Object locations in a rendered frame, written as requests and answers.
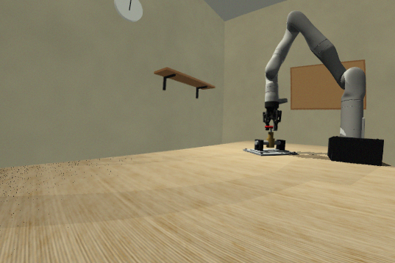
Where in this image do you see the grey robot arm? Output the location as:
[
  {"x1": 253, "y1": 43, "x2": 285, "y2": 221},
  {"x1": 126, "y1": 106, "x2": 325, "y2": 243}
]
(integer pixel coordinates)
[{"x1": 265, "y1": 10, "x2": 366, "y2": 138}]

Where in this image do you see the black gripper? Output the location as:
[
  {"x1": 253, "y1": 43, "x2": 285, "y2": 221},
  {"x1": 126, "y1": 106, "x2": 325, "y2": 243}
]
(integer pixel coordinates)
[{"x1": 263, "y1": 101, "x2": 282, "y2": 131}]

